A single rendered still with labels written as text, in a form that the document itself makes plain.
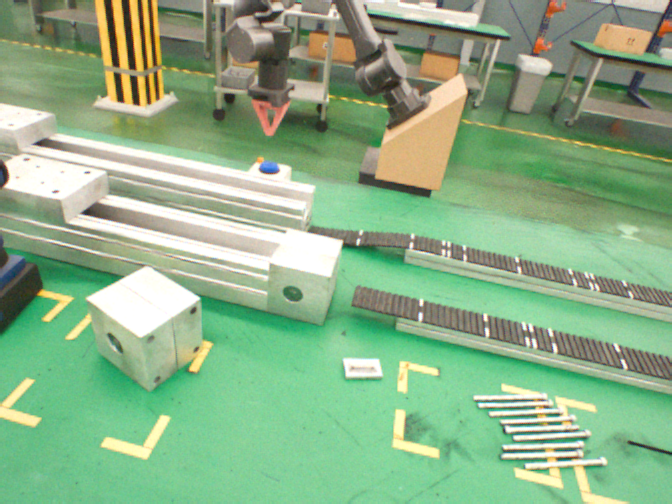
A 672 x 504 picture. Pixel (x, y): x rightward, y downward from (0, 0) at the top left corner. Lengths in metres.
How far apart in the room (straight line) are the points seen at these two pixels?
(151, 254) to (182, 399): 0.24
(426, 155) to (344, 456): 0.78
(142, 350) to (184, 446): 0.12
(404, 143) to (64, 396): 0.87
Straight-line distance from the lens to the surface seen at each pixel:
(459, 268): 0.87
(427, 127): 1.11
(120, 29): 3.96
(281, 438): 0.56
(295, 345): 0.65
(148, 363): 0.57
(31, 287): 0.76
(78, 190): 0.78
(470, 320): 0.72
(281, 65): 0.90
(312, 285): 0.64
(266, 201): 0.81
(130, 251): 0.74
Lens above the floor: 1.25
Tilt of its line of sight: 35 degrees down
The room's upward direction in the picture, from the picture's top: 8 degrees clockwise
